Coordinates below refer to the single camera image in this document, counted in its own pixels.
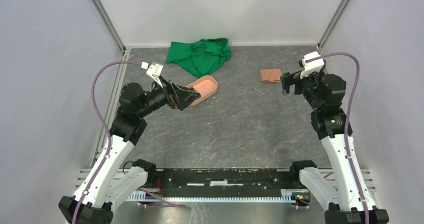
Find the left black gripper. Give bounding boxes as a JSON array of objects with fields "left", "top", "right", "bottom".
[{"left": 137, "top": 75, "right": 201, "bottom": 118}]

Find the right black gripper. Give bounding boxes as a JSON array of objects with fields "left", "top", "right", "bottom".
[{"left": 280, "top": 67, "right": 325, "bottom": 110}]

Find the brown leather card holder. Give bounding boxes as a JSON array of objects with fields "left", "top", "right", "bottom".
[{"left": 259, "top": 69, "right": 282, "bottom": 83}]

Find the pink oval tray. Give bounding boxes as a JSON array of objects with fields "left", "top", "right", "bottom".
[{"left": 186, "top": 75, "right": 218, "bottom": 107}]

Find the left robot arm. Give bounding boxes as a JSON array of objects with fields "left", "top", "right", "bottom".
[{"left": 58, "top": 81, "right": 201, "bottom": 223}]

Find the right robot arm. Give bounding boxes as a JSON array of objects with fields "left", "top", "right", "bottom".
[{"left": 280, "top": 72, "right": 389, "bottom": 223}]

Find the green cloth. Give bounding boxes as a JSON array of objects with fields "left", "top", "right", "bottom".
[{"left": 165, "top": 38, "right": 232, "bottom": 78}]

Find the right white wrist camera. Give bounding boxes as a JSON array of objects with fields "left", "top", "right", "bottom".
[{"left": 300, "top": 51, "right": 325, "bottom": 79}]

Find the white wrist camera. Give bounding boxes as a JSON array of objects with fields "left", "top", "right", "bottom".
[
  {"left": 300, "top": 51, "right": 325, "bottom": 79},
  {"left": 141, "top": 62, "right": 163, "bottom": 88}
]

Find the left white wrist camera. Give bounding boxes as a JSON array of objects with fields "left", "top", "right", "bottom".
[{"left": 141, "top": 62, "right": 163, "bottom": 88}]

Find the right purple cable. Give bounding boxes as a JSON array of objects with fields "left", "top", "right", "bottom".
[{"left": 304, "top": 52, "right": 371, "bottom": 224}]

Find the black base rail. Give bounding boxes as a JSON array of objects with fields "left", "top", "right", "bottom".
[{"left": 141, "top": 168, "right": 306, "bottom": 198}]

